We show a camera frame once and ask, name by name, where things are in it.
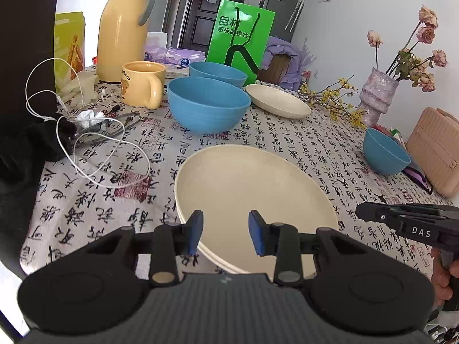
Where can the small cream plate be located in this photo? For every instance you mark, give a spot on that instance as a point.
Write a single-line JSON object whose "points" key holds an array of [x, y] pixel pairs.
{"points": [[276, 100]]}

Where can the yellow flower branch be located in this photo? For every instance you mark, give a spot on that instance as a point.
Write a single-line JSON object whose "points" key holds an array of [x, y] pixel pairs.
{"points": [[333, 105]]}

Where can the pink handbag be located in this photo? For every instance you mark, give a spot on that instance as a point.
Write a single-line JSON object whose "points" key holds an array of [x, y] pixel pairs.
{"points": [[434, 150]]}

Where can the small black clip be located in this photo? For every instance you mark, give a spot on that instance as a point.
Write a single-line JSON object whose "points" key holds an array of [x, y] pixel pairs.
{"points": [[114, 108]]}

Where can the yellow bear mug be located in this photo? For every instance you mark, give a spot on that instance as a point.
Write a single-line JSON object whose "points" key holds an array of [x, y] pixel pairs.
{"points": [[140, 86]]}

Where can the black cloth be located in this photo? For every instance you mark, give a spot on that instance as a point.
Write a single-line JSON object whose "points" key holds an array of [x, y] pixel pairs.
{"points": [[28, 143]]}

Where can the person's right hand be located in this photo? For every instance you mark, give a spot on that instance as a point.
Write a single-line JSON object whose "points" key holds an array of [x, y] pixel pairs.
{"points": [[444, 279]]}

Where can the cream rubber gloves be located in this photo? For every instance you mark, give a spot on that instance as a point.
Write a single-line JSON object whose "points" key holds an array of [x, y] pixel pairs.
{"points": [[77, 87]]}

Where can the yellow thermos jug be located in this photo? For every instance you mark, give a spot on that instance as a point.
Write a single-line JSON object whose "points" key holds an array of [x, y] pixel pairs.
{"points": [[122, 36]]}

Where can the small blue bowl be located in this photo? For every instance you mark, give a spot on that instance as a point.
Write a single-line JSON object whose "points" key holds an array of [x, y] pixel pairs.
{"points": [[383, 157]]}

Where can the white purple tissue pack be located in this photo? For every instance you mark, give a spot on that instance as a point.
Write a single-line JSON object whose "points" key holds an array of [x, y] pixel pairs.
{"points": [[155, 46]]}

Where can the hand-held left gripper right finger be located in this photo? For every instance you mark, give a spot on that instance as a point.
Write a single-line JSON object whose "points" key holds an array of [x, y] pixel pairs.
{"points": [[256, 234]]}

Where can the crumpled white tissue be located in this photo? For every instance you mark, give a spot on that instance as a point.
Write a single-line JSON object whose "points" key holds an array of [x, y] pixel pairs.
{"points": [[88, 118]]}

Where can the grey purple cloth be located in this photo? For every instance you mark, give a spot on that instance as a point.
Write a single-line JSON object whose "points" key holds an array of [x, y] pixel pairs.
{"points": [[417, 177]]}

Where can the purple dried grass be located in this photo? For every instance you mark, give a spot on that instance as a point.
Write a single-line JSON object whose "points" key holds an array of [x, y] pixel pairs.
{"points": [[309, 52]]}

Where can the green paper bag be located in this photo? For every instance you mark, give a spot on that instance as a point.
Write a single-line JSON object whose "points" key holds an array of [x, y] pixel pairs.
{"points": [[222, 43]]}

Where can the grey refrigerator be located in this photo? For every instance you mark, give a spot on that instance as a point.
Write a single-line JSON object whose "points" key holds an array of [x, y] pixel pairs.
{"points": [[276, 14]]}

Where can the black monitor panel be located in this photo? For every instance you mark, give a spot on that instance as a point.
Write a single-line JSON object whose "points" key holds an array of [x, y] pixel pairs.
{"points": [[25, 43]]}

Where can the dark brown door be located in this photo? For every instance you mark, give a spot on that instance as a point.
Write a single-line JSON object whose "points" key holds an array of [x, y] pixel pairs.
{"points": [[200, 7]]}

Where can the yellow green carton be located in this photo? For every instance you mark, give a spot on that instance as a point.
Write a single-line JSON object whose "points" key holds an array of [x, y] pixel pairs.
{"points": [[70, 43]]}

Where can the large blue bowl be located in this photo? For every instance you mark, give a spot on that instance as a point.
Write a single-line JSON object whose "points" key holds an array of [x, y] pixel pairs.
{"points": [[215, 73], [208, 111]]}

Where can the white umbrella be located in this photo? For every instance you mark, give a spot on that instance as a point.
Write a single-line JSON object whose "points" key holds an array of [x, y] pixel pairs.
{"points": [[297, 9]]}

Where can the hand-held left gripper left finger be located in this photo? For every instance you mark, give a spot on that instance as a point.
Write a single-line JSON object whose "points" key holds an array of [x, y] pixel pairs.
{"points": [[195, 233]]}

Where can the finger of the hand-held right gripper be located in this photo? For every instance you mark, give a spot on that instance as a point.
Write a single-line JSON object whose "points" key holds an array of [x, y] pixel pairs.
{"points": [[376, 213]]}

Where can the red packet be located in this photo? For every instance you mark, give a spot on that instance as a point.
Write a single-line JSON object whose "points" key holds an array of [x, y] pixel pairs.
{"points": [[385, 129]]}

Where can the purple jacket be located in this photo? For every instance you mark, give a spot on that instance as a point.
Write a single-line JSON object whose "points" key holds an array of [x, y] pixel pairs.
{"points": [[287, 48]]}

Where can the pale pink vase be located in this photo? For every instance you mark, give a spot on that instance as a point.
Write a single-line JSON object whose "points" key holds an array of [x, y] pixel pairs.
{"points": [[378, 93]]}

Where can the eyeglasses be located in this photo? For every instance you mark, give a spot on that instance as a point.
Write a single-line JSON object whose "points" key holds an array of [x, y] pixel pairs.
{"points": [[107, 123]]}

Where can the wooden chair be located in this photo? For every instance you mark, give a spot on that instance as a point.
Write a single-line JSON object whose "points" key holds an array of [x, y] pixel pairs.
{"points": [[274, 68]]}

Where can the dried pink roses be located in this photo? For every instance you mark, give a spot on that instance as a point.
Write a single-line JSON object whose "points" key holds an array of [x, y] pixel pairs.
{"points": [[426, 34]]}

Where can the white flat box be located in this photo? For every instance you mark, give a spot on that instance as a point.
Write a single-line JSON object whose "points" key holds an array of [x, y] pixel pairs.
{"points": [[177, 70]]}

